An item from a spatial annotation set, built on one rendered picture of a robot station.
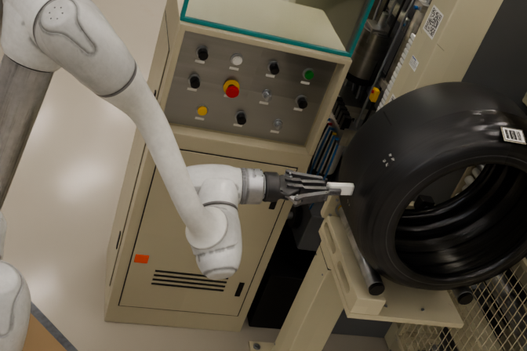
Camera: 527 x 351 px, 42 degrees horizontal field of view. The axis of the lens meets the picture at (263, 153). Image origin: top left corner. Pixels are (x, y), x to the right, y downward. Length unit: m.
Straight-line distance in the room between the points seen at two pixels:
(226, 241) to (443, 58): 0.82
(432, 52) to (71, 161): 2.09
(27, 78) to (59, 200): 1.88
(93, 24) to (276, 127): 1.14
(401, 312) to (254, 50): 0.89
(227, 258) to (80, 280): 1.43
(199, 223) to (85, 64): 0.45
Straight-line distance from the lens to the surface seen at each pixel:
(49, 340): 1.73
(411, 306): 2.06
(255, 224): 2.45
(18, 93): 1.41
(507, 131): 1.69
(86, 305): 2.80
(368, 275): 1.90
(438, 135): 1.64
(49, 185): 3.32
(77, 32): 1.20
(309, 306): 2.45
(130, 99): 1.32
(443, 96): 1.76
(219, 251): 1.53
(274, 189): 1.66
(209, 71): 2.13
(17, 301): 1.46
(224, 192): 1.60
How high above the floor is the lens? 2.05
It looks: 31 degrees down
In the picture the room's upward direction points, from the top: 20 degrees clockwise
